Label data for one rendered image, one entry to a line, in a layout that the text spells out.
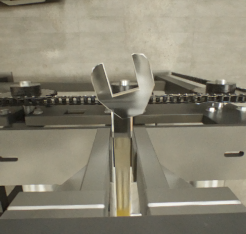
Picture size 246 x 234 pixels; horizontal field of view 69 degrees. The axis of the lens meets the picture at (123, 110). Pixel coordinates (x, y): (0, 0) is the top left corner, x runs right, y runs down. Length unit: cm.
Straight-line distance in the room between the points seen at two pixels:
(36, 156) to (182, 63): 132
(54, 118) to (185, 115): 35
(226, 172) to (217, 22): 136
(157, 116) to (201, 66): 108
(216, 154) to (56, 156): 23
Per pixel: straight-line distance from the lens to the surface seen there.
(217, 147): 30
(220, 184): 71
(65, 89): 112
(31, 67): 154
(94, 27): 142
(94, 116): 49
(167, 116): 50
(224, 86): 59
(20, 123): 58
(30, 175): 31
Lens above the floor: 140
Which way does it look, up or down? 74 degrees down
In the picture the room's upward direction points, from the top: 174 degrees clockwise
